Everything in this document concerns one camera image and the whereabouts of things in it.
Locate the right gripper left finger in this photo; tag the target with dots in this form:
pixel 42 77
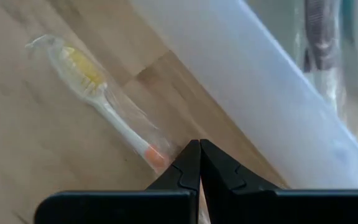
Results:
pixel 185 174

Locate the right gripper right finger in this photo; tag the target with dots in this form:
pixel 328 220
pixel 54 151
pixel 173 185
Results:
pixel 228 186

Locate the orange toothbrush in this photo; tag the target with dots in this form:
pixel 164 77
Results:
pixel 126 130

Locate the clear plastic bin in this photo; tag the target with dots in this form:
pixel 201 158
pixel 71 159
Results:
pixel 259 77

